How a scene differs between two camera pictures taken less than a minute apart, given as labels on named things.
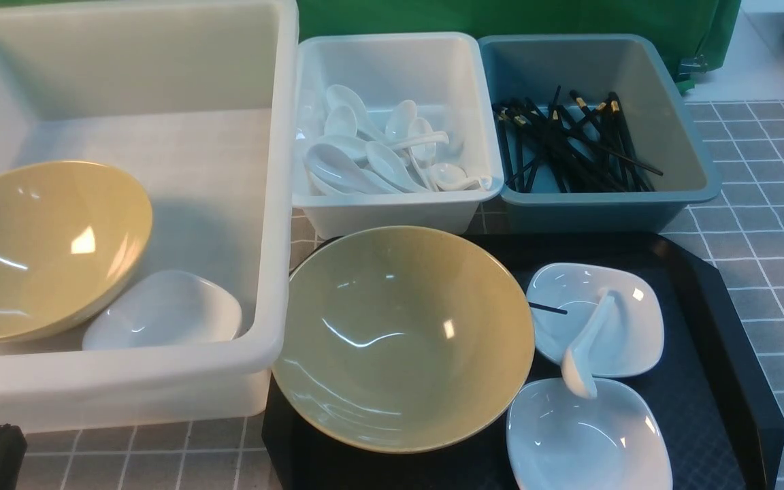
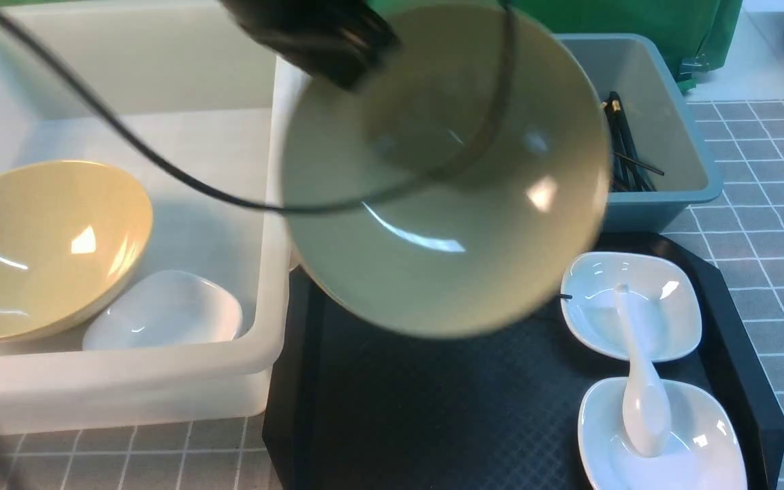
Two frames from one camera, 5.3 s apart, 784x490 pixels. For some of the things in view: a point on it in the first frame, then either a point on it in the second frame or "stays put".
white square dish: [556, 440] -> [706, 450]
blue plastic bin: [659, 127] stays put
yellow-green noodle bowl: [401, 339] -> [498, 248]
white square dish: [628, 339] -> [663, 291]
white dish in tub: [165, 307] stays put
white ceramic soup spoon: [576, 362] -> [646, 409]
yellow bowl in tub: [43, 248] stays put
